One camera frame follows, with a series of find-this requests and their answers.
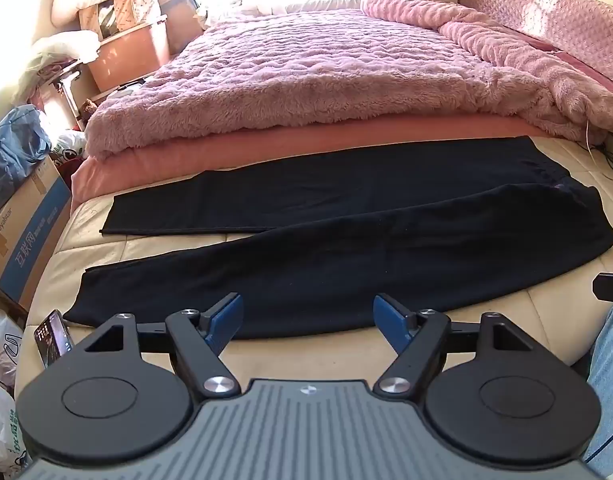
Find cardboard box with blue print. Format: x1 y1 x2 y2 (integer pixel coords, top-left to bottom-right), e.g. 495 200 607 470
0 154 73 312

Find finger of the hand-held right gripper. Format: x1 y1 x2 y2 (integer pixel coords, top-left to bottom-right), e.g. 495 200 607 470
592 272 613 305

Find white green printed plastic bag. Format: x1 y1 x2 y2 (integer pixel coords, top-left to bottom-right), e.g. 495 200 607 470
0 380 28 480

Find smartphone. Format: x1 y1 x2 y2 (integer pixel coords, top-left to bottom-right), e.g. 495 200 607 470
33 309 75 369

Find beige leather bed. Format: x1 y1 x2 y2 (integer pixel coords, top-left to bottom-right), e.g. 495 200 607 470
25 132 613 396

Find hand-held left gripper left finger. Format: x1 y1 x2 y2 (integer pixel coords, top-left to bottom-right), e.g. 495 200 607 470
75 292 244 401

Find white cable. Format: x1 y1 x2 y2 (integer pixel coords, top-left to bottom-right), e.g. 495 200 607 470
583 119 613 181

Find person's jeans leg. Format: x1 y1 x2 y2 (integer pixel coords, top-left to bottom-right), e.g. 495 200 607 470
583 304 613 477

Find white bedding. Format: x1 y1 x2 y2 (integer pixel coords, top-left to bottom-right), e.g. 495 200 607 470
196 0 368 28

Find pink plastic storage bin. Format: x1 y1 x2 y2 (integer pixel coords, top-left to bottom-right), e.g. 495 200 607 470
79 14 170 92

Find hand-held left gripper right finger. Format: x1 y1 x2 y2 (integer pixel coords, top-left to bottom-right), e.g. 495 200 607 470
373 293 542 401

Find black pants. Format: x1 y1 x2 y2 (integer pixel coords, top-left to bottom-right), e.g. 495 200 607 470
63 135 613 341

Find blue bag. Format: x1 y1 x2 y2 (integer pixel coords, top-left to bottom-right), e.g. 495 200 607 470
0 105 52 217

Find pink fluffy blanket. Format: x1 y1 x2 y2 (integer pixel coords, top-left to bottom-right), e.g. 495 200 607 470
84 0 613 162

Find pink quilted headboard cover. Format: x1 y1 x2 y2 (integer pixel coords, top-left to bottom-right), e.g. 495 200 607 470
459 0 613 92

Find pink bed sheet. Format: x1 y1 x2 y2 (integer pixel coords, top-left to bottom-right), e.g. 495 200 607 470
70 119 555 213

